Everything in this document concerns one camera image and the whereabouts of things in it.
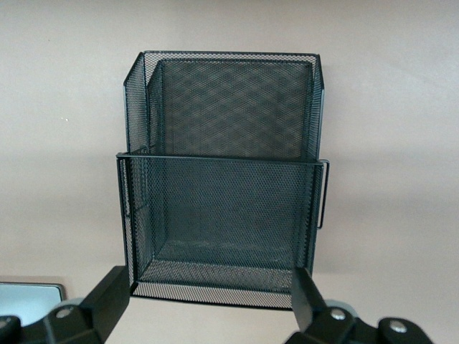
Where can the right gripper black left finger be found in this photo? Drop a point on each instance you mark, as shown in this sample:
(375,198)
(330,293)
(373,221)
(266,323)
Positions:
(104,301)

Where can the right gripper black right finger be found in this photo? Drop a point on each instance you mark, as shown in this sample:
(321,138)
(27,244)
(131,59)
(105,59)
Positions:
(308,304)

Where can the silver laptop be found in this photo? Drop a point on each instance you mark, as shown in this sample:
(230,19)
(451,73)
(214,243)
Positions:
(28,295)

